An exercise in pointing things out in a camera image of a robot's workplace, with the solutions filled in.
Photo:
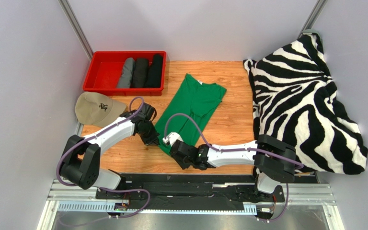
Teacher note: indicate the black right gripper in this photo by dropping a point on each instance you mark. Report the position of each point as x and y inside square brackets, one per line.
[177, 153]

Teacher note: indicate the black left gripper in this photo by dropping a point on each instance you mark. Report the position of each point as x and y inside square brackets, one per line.
[153, 139]

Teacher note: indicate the green t-shirt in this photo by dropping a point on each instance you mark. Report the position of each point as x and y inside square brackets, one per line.
[196, 99]

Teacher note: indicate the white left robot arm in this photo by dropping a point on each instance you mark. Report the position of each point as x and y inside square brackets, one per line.
[80, 161]

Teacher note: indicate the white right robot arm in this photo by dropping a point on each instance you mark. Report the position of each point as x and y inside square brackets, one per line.
[275, 160]

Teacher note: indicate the black rolled t-shirt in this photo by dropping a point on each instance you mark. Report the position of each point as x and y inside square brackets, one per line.
[155, 72]

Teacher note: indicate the dark grey rolled t-shirt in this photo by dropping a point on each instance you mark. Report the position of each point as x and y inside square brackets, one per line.
[140, 73]

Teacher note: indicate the beige baseball cap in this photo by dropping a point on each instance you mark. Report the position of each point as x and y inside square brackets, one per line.
[96, 109]

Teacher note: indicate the red plastic bin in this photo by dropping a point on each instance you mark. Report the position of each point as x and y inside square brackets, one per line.
[105, 70]

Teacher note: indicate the zebra print blanket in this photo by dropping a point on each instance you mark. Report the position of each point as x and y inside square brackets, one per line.
[295, 101]

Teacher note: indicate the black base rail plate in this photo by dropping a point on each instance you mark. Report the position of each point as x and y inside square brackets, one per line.
[192, 192]

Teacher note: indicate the left aluminium frame post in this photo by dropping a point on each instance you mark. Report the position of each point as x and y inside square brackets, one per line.
[72, 18]

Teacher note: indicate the aluminium frame post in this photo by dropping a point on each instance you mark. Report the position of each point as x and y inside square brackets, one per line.
[72, 18]
[314, 14]

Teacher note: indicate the right aluminium frame post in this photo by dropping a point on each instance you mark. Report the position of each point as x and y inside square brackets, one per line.
[314, 14]

